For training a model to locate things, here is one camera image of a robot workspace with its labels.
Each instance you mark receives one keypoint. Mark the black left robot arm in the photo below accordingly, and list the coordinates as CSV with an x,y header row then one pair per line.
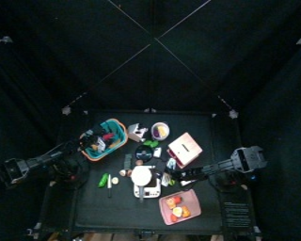
x,y
40,160

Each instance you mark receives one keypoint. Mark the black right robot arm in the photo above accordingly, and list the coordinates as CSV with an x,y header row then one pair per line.
x,y
236,161

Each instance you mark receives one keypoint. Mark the yellow squash half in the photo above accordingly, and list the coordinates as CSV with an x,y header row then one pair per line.
x,y
162,131

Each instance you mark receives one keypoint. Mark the white toy item in basket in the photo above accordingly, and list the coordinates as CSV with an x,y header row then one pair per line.
x,y
100,145

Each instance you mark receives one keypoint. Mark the red toy food piece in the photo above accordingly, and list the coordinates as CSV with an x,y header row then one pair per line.
x,y
108,136

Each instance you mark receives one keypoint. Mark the yellow toy food piece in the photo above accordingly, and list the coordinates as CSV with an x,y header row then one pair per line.
x,y
113,144

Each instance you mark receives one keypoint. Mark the small green toy piece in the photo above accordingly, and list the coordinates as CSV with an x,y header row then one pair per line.
x,y
172,182

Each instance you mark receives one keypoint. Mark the white printed packet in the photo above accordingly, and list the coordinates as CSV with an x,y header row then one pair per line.
x,y
166,180

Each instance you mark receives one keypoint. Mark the small printed card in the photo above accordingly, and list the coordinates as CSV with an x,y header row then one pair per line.
x,y
171,163

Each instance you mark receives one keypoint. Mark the teal basket with orange rim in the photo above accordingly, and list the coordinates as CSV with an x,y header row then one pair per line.
x,y
115,128

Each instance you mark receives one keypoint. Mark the red toy tomato piece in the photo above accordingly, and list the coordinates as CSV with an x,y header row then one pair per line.
x,y
178,199

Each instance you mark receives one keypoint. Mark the pink plastic tray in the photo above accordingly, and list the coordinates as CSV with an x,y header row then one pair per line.
x,y
192,200

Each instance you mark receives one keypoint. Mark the orange toy fruit slice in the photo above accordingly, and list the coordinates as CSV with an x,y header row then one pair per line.
x,y
171,203

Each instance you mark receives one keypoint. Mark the grey rectangular block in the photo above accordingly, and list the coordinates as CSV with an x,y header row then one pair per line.
x,y
127,161

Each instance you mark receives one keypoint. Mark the red and white box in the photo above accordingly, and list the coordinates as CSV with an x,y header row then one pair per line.
x,y
184,149

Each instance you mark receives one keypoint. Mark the white toy kitchen appliance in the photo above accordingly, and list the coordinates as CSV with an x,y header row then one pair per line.
x,y
136,131

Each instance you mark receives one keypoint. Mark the small white box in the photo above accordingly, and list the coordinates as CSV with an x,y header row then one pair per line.
x,y
158,152

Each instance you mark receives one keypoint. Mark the white kitchen scale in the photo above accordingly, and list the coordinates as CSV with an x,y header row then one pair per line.
x,y
151,192

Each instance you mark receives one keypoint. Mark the white round plate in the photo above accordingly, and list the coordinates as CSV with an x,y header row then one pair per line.
x,y
141,175

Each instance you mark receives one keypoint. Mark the small brown toy ball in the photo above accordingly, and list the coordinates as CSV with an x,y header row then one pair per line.
x,y
139,162

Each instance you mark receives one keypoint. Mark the orange toy carrot piece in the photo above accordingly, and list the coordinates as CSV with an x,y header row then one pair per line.
x,y
186,212

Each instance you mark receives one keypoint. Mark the white and yellow toy egg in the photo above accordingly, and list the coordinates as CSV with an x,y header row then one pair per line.
x,y
178,212

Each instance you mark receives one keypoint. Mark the black round toy pan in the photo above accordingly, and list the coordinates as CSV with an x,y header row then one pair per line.
x,y
144,153

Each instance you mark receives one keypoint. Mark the tan toy mushroom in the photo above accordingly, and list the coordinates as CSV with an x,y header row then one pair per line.
x,y
123,173

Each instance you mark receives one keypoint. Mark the brown toy mushroom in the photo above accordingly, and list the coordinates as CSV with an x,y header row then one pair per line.
x,y
129,172

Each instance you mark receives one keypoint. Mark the green toy cucumber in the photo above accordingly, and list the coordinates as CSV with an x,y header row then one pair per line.
x,y
103,180

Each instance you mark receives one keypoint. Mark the green toy vegetable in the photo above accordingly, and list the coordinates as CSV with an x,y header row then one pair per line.
x,y
151,143

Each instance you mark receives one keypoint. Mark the small cream round slice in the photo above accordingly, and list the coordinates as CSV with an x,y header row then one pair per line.
x,y
115,180

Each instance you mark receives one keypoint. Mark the small red toy piece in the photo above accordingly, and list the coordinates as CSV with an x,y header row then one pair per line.
x,y
174,218

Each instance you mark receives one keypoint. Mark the white and purple bowl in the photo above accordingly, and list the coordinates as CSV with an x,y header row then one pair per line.
x,y
156,135

